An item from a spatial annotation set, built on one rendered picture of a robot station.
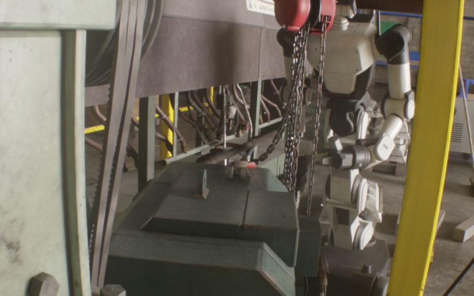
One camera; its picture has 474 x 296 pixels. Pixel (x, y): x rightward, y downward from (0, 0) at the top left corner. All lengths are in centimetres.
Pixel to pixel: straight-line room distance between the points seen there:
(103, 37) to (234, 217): 51
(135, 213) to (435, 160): 74
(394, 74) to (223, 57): 72
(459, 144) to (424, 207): 513
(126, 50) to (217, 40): 139
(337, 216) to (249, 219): 148
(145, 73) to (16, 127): 109
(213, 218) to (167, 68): 83
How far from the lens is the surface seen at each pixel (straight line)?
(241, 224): 99
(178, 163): 156
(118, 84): 69
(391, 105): 200
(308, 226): 131
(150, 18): 74
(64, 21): 58
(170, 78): 176
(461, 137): 642
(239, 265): 89
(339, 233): 250
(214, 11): 205
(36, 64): 59
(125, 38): 69
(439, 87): 126
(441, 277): 298
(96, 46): 69
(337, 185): 228
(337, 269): 242
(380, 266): 257
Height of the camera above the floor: 123
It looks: 12 degrees down
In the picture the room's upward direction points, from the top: 3 degrees clockwise
